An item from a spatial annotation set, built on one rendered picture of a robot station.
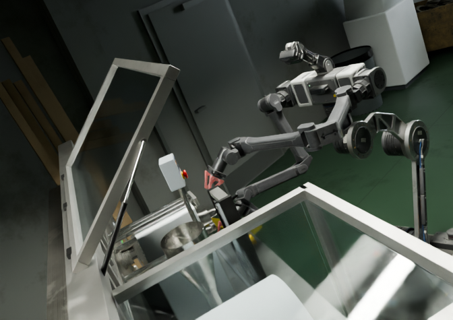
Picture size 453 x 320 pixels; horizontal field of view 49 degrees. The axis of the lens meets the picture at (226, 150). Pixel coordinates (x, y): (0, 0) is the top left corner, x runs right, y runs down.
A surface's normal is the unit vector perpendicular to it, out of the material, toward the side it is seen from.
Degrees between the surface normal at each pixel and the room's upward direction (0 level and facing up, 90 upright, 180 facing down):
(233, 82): 90
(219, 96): 90
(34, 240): 90
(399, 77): 90
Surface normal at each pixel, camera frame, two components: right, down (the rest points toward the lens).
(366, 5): -0.72, 0.32
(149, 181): 0.65, -0.01
